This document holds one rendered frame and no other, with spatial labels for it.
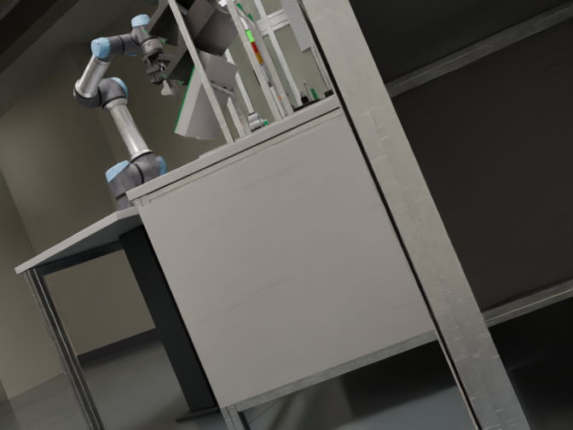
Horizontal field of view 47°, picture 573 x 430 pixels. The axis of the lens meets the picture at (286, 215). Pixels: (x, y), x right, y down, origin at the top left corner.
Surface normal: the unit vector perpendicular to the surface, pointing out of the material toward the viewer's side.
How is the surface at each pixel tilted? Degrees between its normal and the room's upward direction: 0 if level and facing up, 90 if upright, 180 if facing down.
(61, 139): 90
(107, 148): 90
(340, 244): 90
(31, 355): 90
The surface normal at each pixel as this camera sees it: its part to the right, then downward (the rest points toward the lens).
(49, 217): -0.55, 0.22
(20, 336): 0.74, -0.32
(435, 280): -0.18, 0.06
